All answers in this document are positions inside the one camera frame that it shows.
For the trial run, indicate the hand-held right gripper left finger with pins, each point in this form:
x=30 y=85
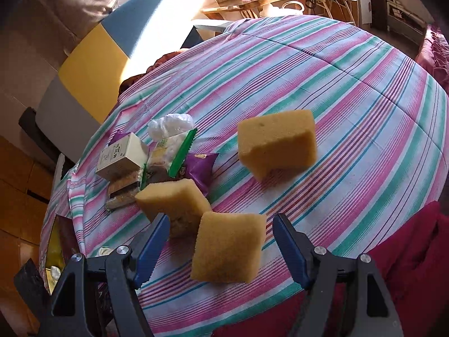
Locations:
x=154 y=249

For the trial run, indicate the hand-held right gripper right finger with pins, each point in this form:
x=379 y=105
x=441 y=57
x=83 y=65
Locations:
x=291 y=249

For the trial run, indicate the yellow sponge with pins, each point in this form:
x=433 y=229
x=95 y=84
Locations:
x=172 y=196
x=277 y=144
x=228 y=249

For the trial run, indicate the brown patterned bar packet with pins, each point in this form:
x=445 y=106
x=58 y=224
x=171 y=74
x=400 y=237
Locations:
x=122 y=191

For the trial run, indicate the purple snack packet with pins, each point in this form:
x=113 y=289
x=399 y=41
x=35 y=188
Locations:
x=198 y=170

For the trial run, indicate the clear packet with green edge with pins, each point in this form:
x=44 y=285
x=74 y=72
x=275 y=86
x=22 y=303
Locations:
x=165 y=154

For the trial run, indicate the white carton box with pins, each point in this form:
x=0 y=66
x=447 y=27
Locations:
x=121 y=156

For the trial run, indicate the golden tin box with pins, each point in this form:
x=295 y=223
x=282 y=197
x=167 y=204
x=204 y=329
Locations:
x=54 y=249

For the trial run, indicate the white plastic bag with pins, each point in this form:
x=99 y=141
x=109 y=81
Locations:
x=170 y=124

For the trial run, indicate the dark red blanket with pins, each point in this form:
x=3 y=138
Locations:
x=414 y=252

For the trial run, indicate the white foam board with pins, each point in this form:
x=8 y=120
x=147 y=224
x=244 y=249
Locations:
x=59 y=168

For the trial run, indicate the wooden wardrobe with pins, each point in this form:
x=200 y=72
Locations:
x=17 y=182

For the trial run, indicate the striped bedsheet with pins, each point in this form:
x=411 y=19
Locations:
x=350 y=94

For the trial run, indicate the grey yellow blue chair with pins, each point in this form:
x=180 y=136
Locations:
x=94 y=66

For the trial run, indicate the white kettle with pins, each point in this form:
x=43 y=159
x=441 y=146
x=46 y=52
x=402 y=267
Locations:
x=287 y=7

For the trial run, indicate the pink fringed cloth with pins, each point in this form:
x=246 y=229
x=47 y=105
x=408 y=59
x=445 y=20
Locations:
x=435 y=52

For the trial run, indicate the white low shelf unit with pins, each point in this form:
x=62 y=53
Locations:
x=403 y=14

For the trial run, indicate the brown curtain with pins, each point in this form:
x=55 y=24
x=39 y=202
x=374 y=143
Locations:
x=63 y=3

